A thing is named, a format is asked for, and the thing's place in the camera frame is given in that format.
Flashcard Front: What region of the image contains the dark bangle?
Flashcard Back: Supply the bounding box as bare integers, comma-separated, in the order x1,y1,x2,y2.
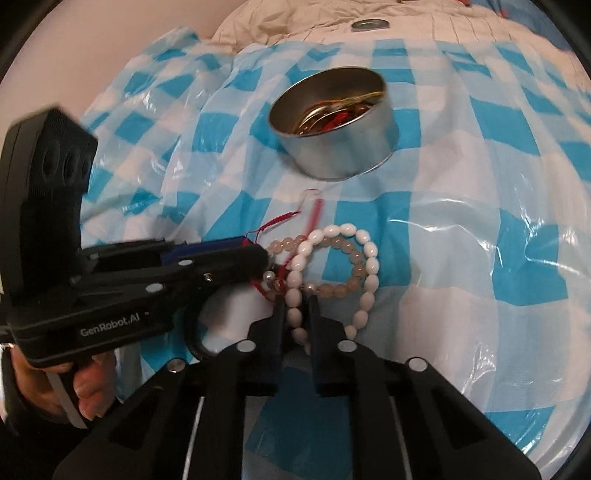
182,300,223,364

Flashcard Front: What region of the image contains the white bead bracelet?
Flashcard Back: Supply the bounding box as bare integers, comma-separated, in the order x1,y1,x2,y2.
283,223,380,356

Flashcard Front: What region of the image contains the pink bead bracelet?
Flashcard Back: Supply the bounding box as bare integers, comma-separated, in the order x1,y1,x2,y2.
263,233,368,300

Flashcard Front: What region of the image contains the round metal tin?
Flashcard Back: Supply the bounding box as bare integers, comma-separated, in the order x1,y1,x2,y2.
268,68,400,182

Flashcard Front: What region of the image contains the white striped quilt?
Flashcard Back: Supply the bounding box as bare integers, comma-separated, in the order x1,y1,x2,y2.
210,0,578,52

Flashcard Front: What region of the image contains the blue checkered plastic sheet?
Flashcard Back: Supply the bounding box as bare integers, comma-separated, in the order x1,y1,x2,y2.
78,28,591,480

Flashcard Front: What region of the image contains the person's left hand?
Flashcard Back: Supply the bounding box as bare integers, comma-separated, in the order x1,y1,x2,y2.
9,346,116,423

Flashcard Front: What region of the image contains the gold bangle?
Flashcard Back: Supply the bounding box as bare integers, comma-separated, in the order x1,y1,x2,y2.
295,90,385,137

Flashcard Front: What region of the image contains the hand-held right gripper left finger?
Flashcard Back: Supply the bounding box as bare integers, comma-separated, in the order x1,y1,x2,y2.
53,295,289,480

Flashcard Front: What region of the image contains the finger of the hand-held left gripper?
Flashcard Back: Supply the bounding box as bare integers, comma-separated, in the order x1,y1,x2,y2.
82,236,246,269
88,244,271,301

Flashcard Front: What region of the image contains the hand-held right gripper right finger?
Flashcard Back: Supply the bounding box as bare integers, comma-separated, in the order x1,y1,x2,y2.
307,294,541,480

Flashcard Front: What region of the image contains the red string bracelet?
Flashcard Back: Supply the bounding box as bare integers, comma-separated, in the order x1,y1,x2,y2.
247,189,326,302
305,108,352,134

